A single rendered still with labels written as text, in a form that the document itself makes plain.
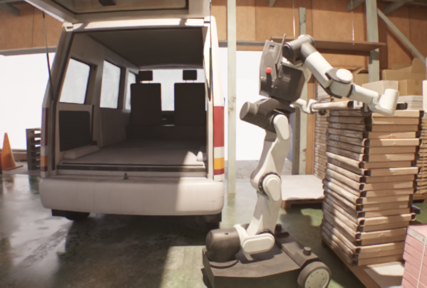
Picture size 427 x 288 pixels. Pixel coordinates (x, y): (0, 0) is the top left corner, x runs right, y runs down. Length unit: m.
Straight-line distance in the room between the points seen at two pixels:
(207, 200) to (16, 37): 4.30
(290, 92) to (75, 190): 1.62
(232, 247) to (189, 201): 0.51
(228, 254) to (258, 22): 3.39
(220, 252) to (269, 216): 0.34
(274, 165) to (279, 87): 0.43
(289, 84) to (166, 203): 1.14
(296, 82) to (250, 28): 2.71
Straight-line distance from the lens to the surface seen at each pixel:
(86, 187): 2.01
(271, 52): 1.49
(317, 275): 1.62
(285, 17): 4.25
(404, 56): 5.12
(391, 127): 1.69
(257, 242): 1.53
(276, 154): 1.47
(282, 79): 1.43
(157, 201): 1.86
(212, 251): 1.51
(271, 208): 1.51
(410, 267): 1.61
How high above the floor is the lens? 1.02
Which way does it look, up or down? 3 degrees down
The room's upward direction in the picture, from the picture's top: straight up
